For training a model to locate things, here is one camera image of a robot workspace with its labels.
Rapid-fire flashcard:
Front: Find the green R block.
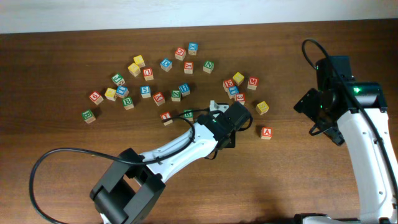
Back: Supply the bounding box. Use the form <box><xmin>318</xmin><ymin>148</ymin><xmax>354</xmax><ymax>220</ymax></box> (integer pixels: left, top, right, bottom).
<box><xmin>183</xmin><ymin>110</ymin><xmax>193</xmax><ymax>121</ymax></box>

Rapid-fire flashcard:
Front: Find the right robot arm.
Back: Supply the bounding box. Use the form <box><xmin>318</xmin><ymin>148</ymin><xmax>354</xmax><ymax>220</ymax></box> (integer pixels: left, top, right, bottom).
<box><xmin>294</xmin><ymin>55</ymin><xmax>397</xmax><ymax>223</ymax></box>

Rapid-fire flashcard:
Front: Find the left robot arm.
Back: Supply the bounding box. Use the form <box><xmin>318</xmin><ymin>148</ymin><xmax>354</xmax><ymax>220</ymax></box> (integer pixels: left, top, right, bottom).
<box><xmin>90</xmin><ymin>102</ymin><xmax>252</xmax><ymax>223</ymax></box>

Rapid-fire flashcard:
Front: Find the red 3 block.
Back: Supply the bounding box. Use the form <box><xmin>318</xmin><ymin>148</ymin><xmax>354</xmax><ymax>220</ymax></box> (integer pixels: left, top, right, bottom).
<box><xmin>234</xmin><ymin>93</ymin><xmax>246</xmax><ymax>105</ymax></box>

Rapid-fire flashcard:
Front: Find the blue block right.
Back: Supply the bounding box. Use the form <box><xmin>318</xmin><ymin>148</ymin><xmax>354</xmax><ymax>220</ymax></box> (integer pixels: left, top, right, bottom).
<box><xmin>226</xmin><ymin>86</ymin><xmax>239</xmax><ymax>99</ymax></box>

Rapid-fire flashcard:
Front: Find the yellow S block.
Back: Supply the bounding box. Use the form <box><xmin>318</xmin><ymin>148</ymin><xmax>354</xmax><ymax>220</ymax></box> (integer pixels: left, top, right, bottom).
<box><xmin>256</xmin><ymin>101</ymin><xmax>269</xmax><ymax>115</ymax></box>

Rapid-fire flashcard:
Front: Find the red A block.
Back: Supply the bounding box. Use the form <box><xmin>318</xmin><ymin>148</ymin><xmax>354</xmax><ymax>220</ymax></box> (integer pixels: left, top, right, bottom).
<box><xmin>260</xmin><ymin>127</ymin><xmax>273</xmax><ymax>140</ymax></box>

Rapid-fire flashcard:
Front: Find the red E block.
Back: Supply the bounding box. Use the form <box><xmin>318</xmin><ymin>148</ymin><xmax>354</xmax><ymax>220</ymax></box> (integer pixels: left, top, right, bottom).
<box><xmin>223</xmin><ymin>79</ymin><xmax>234</xmax><ymax>92</ymax></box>

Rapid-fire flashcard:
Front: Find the yellow block right upper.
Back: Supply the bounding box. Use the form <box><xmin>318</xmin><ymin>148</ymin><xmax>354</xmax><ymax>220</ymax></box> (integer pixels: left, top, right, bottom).
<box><xmin>233</xmin><ymin>72</ymin><xmax>244</xmax><ymax>86</ymax></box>

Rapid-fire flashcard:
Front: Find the red M block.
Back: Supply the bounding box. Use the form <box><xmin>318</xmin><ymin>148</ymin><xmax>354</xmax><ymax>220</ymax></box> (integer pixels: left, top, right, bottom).
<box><xmin>248</xmin><ymin>77</ymin><xmax>259</xmax><ymax>90</ymax></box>

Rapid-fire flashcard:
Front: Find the blue H block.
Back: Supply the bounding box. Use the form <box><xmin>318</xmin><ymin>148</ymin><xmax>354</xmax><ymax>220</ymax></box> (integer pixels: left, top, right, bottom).
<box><xmin>178</xmin><ymin>83</ymin><xmax>190</xmax><ymax>97</ymax></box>

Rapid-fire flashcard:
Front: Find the red I block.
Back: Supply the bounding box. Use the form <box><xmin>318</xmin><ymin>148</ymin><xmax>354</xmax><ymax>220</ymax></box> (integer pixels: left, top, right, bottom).
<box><xmin>160</xmin><ymin>111</ymin><xmax>173</xmax><ymax>126</ymax></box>

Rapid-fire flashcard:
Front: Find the green N block lower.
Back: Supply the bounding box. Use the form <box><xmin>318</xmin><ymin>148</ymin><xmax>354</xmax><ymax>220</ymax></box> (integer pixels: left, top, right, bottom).
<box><xmin>171</xmin><ymin>90</ymin><xmax>182</xmax><ymax>102</ymax></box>

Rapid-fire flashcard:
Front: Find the green n block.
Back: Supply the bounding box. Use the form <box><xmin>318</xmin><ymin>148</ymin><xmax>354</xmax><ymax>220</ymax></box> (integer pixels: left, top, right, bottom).
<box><xmin>203</xmin><ymin>60</ymin><xmax>215</xmax><ymax>73</ymax></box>
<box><xmin>171</xmin><ymin>90</ymin><xmax>182</xmax><ymax>102</ymax></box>

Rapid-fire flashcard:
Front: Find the green N block upper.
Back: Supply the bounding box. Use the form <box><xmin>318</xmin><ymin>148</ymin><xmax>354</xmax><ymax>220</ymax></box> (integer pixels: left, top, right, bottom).
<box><xmin>203</xmin><ymin>60</ymin><xmax>215</xmax><ymax>73</ymax></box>

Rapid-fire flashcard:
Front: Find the red Y block upper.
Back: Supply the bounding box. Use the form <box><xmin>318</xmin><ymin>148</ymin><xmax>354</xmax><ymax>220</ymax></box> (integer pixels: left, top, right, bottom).
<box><xmin>183</xmin><ymin>62</ymin><xmax>194</xmax><ymax>74</ymax></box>

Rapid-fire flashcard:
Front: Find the red X block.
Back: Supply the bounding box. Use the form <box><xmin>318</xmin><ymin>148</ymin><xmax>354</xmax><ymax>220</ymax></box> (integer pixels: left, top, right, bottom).
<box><xmin>153</xmin><ymin>92</ymin><xmax>165</xmax><ymax>106</ymax></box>

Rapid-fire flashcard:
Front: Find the red G block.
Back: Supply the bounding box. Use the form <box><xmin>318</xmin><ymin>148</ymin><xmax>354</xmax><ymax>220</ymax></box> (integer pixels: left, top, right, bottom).
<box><xmin>175</xmin><ymin>47</ymin><xmax>187</xmax><ymax>61</ymax></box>

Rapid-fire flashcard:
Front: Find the blue X block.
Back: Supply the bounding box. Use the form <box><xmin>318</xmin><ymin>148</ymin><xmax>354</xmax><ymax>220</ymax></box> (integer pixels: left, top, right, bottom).
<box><xmin>188</xmin><ymin>42</ymin><xmax>198</xmax><ymax>55</ymax></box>

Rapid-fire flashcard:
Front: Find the blue D block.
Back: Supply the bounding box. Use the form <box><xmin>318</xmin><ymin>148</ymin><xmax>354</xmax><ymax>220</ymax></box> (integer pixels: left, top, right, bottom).
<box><xmin>160</xmin><ymin>58</ymin><xmax>172</xmax><ymax>72</ymax></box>

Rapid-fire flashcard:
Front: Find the blue 5 block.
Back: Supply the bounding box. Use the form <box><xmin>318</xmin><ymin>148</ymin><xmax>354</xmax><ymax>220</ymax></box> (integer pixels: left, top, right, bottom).
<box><xmin>140</xmin><ymin>85</ymin><xmax>151</xmax><ymax>98</ymax></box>

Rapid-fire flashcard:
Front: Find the red U block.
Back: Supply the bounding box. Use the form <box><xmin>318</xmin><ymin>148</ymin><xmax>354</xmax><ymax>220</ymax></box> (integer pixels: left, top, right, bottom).
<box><xmin>142</xmin><ymin>68</ymin><xmax>154</xmax><ymax>81</ymax></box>

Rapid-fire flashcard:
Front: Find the green B block inner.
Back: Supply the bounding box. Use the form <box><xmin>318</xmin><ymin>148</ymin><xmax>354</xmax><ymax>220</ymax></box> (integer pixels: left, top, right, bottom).
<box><xmin>122</xmin><ymin>96</ymin><xmax>134</xmax><ymax>110</ymax></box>

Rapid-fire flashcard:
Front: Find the green b block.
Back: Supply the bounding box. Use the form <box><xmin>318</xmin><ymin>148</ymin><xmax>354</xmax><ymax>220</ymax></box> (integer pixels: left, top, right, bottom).
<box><xmin>81</xmin><ymin>110</ymin><xmax>96</xmax><ymax>124</ymax></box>
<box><xmin>122</xmin><ymin>96</ymin><xmax>134</xmax><ymax>110</ymax></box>

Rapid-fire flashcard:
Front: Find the yellow block beside U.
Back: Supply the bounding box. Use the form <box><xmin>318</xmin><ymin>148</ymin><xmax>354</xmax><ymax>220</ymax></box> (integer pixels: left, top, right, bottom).
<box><xmin>127</xmin><ymin>63</ymin><xmax>141</xmax><ymax>77</ymax></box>

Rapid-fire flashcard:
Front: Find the blue block left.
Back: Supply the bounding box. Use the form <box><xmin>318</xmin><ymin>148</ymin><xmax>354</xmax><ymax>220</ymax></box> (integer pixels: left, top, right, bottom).
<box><xmin>116</xmin><ymin>86</ymin><xmax>129</xmax><ymax>98</ymax></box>

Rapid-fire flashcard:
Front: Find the yellow block upper left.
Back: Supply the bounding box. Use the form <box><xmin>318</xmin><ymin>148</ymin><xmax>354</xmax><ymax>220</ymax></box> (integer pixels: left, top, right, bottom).
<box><xmin>133</xmin><ymin>55</ymin><xmax>146</xmax><ymax>68</ymax></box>

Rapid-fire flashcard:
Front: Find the green J block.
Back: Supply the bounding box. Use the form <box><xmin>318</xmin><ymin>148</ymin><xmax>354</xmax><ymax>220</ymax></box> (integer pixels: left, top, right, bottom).
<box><xmin>111</xmin><ymin>73</ymin><xmax>125</xmax><ymax>86</ymax></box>

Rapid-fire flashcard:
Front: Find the red 6 block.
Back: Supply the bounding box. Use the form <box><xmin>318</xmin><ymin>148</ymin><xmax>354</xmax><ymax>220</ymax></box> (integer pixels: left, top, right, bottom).
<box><xmin>89</xmin><ymin>91</ymin><xmax>103</xmax><ymax>105</ymax></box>

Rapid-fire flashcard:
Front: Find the green B block outer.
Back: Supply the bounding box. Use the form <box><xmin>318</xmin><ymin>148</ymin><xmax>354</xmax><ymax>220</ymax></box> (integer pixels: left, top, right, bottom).
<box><xmin>81</xmin><ymin>110</ymin><xmax>96</xmax><ymax>124</ymax></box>

